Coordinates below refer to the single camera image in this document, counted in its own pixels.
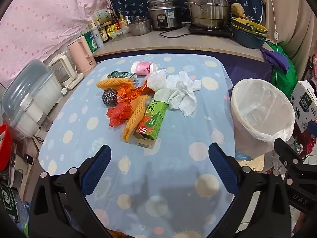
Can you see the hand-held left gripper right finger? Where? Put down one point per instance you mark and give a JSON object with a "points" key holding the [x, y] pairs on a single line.
{"points": [[223, 171]]}

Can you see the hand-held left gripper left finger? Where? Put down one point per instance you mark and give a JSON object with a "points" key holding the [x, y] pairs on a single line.
{"points": [[99, 168]]}

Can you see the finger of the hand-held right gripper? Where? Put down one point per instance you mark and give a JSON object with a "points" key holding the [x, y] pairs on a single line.
{"points": [[284, 151], [313, 129]]}

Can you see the trash bin with white liner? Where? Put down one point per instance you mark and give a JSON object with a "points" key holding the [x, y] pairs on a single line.
{"points": [[250, 129]]}

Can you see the red plastic bag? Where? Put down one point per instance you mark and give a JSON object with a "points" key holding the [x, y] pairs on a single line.
{"points": [[118, 114]]}

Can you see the orange foam fruit net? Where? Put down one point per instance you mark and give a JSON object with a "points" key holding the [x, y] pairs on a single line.
{"points": [[133, 119], [111, 83]]}

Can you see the light green cardboard box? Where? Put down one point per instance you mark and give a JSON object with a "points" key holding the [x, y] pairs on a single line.
{"points": [[153, 119]]}

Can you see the orange plastic bag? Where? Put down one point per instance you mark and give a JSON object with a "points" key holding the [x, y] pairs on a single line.
{"points": [[128, 94]]}

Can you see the white paper towel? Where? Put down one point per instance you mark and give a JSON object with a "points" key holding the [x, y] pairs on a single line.
{"points": [[183, 96]]}

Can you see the dark green drink carton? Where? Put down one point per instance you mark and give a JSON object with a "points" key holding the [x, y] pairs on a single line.
{"points": [[121, 75]]}

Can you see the red thermos bottle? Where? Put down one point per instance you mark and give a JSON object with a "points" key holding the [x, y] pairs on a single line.
{"points": [[310, 148]]}

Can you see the white milk gift box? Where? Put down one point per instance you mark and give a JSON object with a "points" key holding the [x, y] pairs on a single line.
{"points": [[304, 104]]}

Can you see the green plastic bag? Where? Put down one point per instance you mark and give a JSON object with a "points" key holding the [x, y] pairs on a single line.
{"points": [[287, 81]]}

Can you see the blue printed tablecloth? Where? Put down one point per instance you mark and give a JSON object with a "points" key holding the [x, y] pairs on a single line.
{"points": [[86, 109]]}

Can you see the steel wool scrubber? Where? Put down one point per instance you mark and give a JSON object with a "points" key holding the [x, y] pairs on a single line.
{"points": [[110, 98]]}

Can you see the purple cloth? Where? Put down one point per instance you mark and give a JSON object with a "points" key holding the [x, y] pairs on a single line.
{"points": [[275, 59]]}

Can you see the white power plug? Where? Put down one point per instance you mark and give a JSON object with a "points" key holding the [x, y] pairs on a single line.
{"points": [[64, 91]]}

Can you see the white container with clear lid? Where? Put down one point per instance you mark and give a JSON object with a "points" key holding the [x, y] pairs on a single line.
{"points": [[37, 96]]}

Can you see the red plastic bowl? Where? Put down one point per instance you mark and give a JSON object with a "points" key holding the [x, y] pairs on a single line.
{"points": [[5, 143]]}

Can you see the crumpled clear plastic bag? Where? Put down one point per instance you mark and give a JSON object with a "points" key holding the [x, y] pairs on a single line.
{"points": [[156, 80]]}

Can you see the white glass electric kettle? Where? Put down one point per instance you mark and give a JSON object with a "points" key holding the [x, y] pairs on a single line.
{"points": [[65, 67]]}

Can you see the pink and white paper cup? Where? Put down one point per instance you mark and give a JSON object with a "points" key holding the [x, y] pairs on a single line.
{"points": [[145, 69]]}

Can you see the beige curtain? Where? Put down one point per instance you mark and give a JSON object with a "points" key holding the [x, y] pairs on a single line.
{"points": [[292, 17]]}

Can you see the pink electric kettle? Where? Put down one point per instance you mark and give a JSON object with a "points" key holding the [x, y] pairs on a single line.
{"points": [[79, 54]]}

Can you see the green packet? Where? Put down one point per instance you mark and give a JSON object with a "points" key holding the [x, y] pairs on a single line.
{"points": [[89, 42]]}

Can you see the white seasoning bottle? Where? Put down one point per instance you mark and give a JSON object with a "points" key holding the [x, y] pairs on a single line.
{"points": [[97, 37]]}

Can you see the dark sauce bottle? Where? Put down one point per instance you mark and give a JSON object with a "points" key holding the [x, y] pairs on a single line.
{"points": [[103, 33]]}

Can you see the black induction cooktop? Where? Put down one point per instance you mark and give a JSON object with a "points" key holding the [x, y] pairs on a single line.
{"points": [[218, 32]]}

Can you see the brown loofah sponge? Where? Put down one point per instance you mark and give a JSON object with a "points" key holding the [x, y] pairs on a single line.
{"points": [[237, 10]]}

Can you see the small steel pot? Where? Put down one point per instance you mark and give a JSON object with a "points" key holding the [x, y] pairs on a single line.
{"points": [[140, 27]]}

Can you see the pump dispenser bottle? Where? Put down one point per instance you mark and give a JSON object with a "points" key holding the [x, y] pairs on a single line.
{"points": [[122, 21]]}

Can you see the large steel steamer pot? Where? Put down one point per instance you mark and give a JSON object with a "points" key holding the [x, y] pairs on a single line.
{"points": [[208, 10]]}

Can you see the pink dotted cloth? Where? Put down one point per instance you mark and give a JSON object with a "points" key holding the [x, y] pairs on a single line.
{"points": [[44, 17]]}

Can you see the steel rice cooker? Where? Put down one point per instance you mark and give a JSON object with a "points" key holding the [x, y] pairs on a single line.
{"points": [[163, 17]]}

